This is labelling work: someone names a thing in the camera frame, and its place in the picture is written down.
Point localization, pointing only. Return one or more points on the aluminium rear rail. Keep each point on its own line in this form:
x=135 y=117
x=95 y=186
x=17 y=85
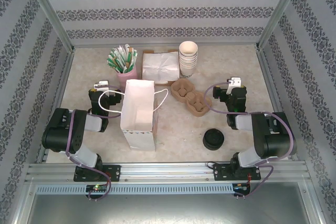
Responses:
x=165 y=45

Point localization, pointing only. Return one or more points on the pink sachet holder cup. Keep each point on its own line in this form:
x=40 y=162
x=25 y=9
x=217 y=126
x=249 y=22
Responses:
x=128 y=77

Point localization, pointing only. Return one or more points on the aluminium frame post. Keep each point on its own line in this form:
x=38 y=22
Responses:
x=50 y=11
x=281 y=11

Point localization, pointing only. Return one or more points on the white paper cup with print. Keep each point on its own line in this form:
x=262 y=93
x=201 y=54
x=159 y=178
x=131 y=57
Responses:
x=188 y=73

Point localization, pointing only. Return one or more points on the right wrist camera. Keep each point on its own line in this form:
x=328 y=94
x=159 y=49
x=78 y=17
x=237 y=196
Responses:
x=234 y=81

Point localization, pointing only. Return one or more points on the brown white sachet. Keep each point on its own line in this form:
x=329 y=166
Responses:
x=128 y=51

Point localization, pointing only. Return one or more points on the brown pulp cup carrier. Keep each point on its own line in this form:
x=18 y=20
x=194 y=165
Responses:
x=191 y=98

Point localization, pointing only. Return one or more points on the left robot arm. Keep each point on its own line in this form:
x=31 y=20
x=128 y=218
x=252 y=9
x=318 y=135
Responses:
x=60 y=132

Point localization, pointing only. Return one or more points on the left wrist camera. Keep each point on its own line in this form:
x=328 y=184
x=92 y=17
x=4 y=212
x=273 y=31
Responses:
x=102 y=84

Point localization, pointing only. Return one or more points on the grey sheet metal panel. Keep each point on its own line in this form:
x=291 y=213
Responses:
x=168 y=211

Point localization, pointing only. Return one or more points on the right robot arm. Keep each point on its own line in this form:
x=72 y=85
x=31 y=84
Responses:
x=273 y=134

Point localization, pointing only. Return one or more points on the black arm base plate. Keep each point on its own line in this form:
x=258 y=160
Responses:
x=113 y=172
x=220 y=171

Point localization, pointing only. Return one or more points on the white napkin stack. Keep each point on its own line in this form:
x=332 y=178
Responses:
x=160 y=81

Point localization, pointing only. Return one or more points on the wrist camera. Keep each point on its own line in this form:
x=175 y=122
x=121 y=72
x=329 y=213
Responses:
x=102 y=84
x=234 y=81

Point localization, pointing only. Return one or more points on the green white sachet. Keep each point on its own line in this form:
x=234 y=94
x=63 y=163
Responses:
x=113 y=62
x=116 y=53
x=134 y=56

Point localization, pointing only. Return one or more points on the small controller board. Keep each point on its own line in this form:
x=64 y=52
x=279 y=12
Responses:
x=240 y=186
x=97 y=187

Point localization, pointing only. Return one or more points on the cartoon print paper bag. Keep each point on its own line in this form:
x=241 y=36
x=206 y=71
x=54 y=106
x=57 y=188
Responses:
x=139 y=103

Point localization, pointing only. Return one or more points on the white napkins in cardboard tray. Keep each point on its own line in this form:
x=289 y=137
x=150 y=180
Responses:
x=148 y=51

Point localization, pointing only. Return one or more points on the white paper napkin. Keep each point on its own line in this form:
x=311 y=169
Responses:
x=160 y=64

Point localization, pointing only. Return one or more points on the black plastic cup lid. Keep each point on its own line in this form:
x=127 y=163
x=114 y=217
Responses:
x=214 y=136
x=214 y=147

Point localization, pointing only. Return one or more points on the aluminium mounting rail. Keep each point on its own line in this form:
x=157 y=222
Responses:
x=168 y=171

